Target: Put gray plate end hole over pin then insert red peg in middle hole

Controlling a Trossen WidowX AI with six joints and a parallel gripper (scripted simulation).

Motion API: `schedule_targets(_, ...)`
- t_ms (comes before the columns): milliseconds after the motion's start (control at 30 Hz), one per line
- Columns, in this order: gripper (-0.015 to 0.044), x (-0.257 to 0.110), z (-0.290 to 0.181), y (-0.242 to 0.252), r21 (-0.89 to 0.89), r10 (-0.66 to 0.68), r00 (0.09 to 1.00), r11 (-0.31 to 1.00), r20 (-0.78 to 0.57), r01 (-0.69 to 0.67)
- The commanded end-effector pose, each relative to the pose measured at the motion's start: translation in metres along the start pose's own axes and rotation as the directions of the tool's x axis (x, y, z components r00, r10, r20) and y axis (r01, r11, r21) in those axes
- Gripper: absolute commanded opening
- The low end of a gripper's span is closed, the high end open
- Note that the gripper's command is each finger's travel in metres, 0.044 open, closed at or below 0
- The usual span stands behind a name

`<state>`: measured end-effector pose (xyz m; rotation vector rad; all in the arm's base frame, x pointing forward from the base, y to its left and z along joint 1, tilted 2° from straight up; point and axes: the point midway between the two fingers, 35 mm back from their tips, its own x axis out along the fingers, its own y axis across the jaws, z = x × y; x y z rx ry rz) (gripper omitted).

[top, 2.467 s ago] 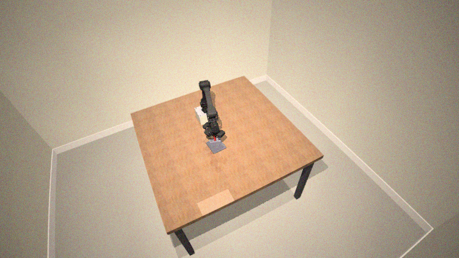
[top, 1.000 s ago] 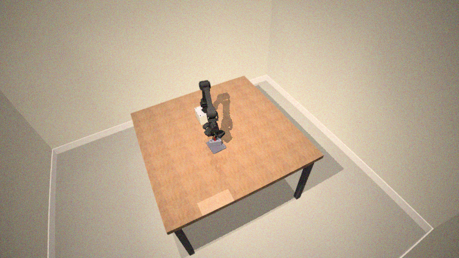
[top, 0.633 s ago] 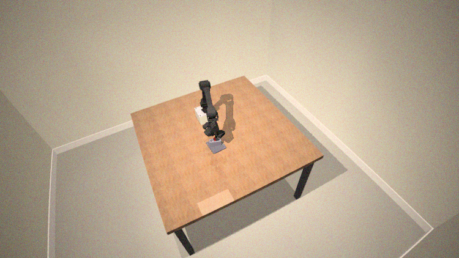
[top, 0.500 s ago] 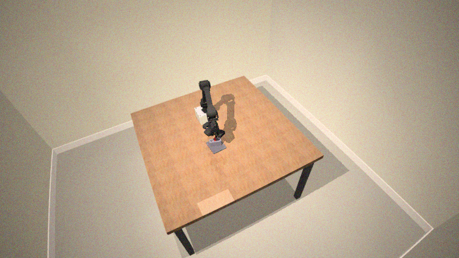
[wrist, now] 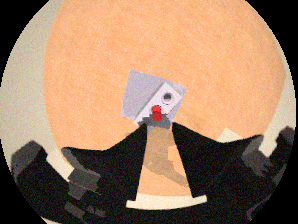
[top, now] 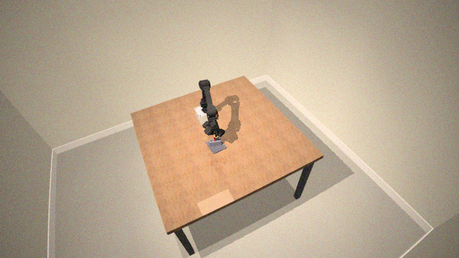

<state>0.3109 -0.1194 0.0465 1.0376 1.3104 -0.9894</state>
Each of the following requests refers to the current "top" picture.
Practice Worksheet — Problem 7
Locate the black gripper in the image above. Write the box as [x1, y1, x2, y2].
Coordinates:
[203, 121, 225, 137]

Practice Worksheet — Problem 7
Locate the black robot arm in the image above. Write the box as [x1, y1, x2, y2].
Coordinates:
[198, 79, 219, 136]

